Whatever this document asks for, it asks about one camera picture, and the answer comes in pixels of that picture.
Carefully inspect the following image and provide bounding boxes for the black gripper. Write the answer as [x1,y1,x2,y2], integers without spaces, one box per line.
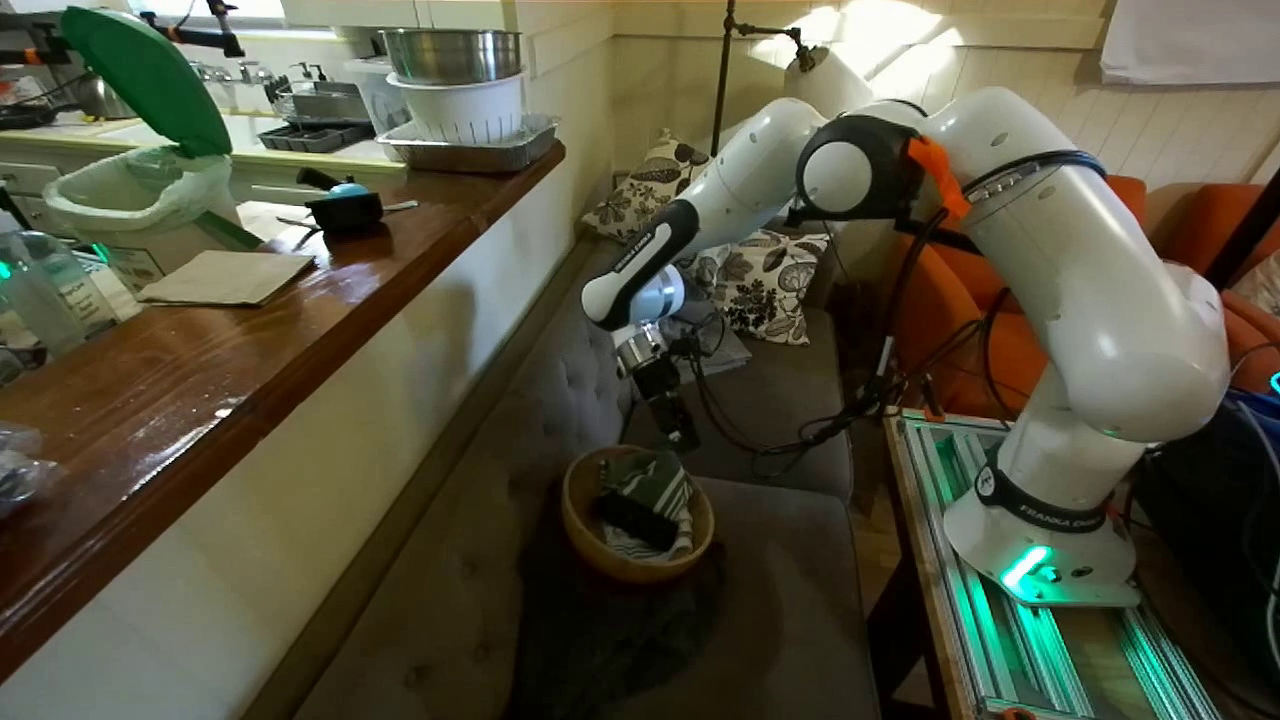
[622,349,706,452]

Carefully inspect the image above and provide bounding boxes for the black remote control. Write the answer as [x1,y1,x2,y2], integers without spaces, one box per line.
[588,489,683,551]

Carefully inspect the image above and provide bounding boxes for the yellow round bowl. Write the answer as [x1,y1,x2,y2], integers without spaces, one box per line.
[557,440,720,586]

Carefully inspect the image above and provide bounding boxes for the grey tufted sofa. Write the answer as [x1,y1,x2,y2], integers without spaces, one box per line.
[293,234,884,720]

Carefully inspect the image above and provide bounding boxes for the white colander bowl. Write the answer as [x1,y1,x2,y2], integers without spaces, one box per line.
[382,67,527,145]

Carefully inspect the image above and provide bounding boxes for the metal mixing bowl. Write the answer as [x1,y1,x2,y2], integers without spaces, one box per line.
[380,24,527,88]

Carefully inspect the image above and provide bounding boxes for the brown wooden counter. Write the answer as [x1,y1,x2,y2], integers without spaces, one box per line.
[0,134,570,683]

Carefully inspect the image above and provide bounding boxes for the white floral pillow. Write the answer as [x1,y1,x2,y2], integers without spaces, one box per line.
[691,224,834,353]

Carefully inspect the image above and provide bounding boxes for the dark furry blanket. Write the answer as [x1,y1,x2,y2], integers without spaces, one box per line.
[503,490,731,720]

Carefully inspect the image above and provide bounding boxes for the dark floral pillow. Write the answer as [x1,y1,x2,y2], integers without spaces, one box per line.
[577,132,716,242]

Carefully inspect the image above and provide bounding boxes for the orange armchair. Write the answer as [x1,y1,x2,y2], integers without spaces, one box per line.
[884,170,1280,424]

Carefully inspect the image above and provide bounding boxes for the grey metal tray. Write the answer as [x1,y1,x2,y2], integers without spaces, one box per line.
[376,115,559,174]

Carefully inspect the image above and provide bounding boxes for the floor lamp with pale shade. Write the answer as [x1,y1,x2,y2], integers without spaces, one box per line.
[706,0,884,155]

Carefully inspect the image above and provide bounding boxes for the robot table with green light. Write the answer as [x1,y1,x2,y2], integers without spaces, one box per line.
[884,402,1280,720]

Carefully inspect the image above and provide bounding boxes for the black and teal tool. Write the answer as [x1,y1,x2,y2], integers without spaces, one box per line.
[293,162,418,248]

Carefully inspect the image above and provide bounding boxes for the black baking tray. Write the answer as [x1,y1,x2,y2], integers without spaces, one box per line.
[254,115,380,155]

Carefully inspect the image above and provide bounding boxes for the beige cardboard sheet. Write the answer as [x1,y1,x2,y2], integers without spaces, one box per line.
[134,248,320,310]

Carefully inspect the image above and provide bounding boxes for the black box beside robot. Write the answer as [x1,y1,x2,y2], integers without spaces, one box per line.
[1130,396,1280,697]

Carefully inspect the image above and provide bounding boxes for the clear plastic container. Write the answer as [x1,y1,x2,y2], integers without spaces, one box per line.
[56,242,143,322]

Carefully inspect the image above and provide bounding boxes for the white hanging sheet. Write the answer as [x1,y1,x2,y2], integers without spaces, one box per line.
[1095,0,1280,90]

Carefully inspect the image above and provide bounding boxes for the white bin with green lid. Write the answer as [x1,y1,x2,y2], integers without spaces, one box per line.
[35,2,272,274]

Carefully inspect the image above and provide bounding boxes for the clear plastic bottle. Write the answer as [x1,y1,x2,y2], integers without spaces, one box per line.
[0,211,87,356]

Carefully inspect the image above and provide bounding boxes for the dark crinkled plastic bag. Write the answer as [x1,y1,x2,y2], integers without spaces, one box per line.
[0,424,63,524]

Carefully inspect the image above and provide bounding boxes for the pale kitchen worktop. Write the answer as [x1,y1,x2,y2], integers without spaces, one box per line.
[0,112,410,190]

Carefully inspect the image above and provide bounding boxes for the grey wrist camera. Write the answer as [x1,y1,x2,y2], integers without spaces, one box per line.
[612,318,670,376]

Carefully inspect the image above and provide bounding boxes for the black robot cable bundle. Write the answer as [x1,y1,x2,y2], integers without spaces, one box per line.
[664,211,1031,464]

